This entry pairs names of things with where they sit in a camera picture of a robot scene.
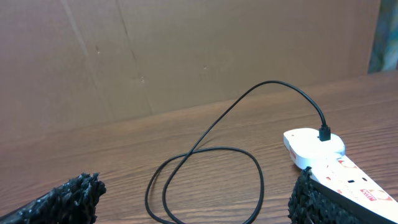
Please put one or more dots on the white power strip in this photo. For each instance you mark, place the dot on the white power strip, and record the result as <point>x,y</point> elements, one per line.
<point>342,181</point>

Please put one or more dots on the white charger adapter plug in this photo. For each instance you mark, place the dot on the white charger adapter plug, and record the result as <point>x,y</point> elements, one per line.
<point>307,150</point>

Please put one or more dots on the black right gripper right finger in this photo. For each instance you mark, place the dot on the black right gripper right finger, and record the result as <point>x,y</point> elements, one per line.
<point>312,202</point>

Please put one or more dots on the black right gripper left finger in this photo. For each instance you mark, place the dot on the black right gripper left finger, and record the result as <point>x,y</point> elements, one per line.
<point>74,202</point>

